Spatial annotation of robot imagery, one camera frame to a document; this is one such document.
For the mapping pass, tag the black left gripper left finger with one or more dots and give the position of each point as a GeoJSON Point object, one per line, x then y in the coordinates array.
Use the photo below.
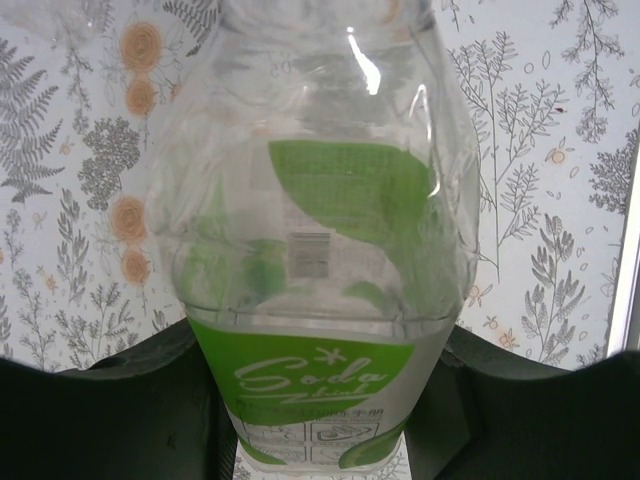
{"type": "Point", "coordinates": [100, 425]}

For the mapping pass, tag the clear bottle with green label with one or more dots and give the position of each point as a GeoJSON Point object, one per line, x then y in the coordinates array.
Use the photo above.
{"type": "Point", "coordinates": [310, 200]}

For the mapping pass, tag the aluminium front frame rail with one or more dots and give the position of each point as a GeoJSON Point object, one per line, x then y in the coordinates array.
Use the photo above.
{"type": "Point", "coordinates": [625, 250]}

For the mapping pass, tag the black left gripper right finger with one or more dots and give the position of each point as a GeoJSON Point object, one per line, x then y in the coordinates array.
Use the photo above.
{"type": "Point", "coordinates": [525, 425]}

